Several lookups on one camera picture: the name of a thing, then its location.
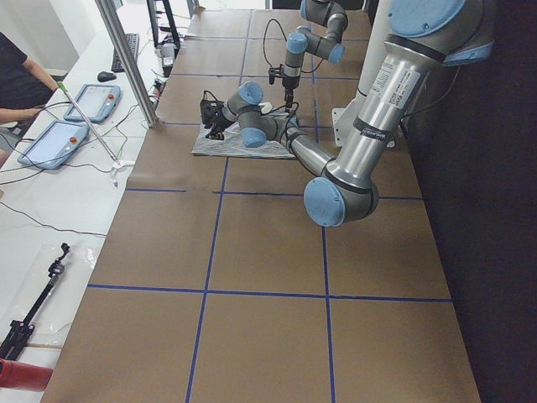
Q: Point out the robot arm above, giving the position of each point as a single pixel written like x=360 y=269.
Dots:
x=328 y=14
x=422 y=35

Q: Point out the black computer mouse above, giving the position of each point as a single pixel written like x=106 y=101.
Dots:
x=105 y=76

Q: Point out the striped polo shirt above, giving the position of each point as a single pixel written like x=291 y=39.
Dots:
x=248 y=142

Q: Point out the black tripod stick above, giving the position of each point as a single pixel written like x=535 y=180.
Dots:
x=21 y=330

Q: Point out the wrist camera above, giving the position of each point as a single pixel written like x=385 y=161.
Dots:
x=211 y=108
x=275 y=73

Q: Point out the person at desk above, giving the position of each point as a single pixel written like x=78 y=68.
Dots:
x=25 y=85

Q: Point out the aluminium frame post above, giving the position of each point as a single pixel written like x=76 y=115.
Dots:
x=118 y=37

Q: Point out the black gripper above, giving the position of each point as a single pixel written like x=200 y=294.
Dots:
x=289 y=84
x=218 y=120

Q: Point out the lower teach pendant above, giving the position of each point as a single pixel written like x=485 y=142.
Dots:
x=56 y=144

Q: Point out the red cylinder object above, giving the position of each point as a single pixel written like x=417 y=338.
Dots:
x=22 y=376

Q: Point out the grabber stick tool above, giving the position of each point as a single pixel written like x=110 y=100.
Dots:
x=117 y=164

